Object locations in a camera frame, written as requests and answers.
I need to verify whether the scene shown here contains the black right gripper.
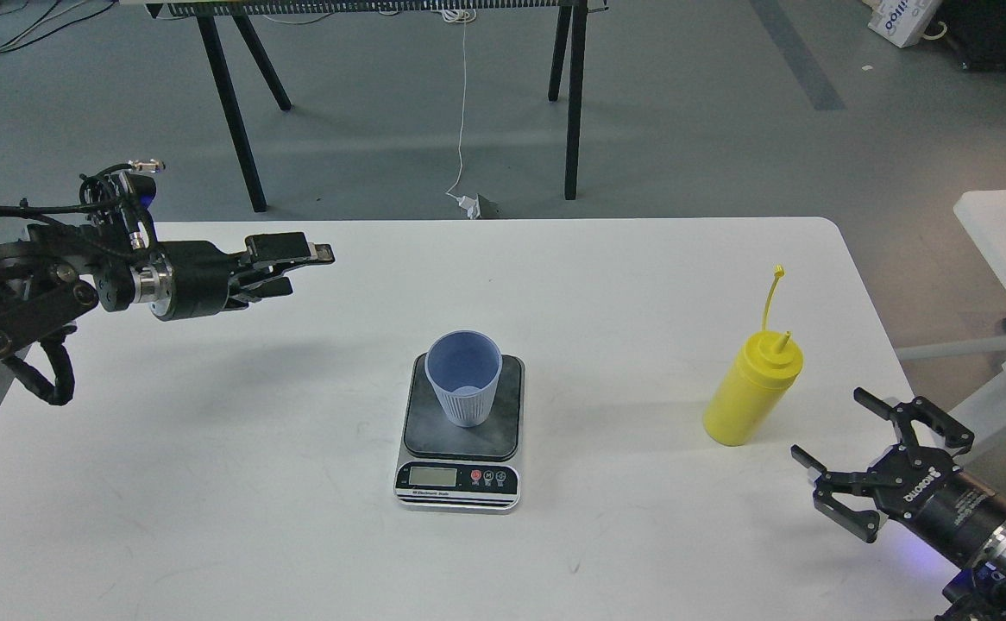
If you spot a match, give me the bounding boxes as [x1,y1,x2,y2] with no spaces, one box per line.
[790,387,1006,570]

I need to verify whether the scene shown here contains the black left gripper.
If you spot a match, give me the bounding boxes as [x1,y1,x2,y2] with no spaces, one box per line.
[131,232,335,321]

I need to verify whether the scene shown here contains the yellow squeeze bottle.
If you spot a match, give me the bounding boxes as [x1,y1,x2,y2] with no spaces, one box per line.
[702,264,804,447]

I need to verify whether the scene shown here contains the blue plastic cup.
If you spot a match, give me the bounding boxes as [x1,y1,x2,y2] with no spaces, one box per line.
[424,330,503,428]

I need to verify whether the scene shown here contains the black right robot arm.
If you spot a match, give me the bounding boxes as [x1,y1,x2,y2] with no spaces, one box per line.
[790,386,1006,620]

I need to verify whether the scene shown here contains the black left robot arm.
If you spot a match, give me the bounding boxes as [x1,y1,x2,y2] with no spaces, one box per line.
[0,159,335,405]

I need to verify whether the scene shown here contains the digital kitchen scale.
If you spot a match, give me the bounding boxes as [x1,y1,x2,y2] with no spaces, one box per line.
[393,354,525,512]

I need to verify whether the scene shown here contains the white power adapter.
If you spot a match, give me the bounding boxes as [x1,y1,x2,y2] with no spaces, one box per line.
[456,194,503,220]

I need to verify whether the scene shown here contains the black trestle table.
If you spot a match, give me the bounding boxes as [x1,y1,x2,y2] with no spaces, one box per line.
[129,1,611,215]

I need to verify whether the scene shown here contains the white cardboard box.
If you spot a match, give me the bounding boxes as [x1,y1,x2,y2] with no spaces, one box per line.
[867,0,942,48]

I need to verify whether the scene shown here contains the white hanging cable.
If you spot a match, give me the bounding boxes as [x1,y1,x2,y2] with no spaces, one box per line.
[446,9,473,201]

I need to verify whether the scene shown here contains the floor cables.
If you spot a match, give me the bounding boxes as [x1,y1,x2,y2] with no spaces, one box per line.
[0,0,116,61]

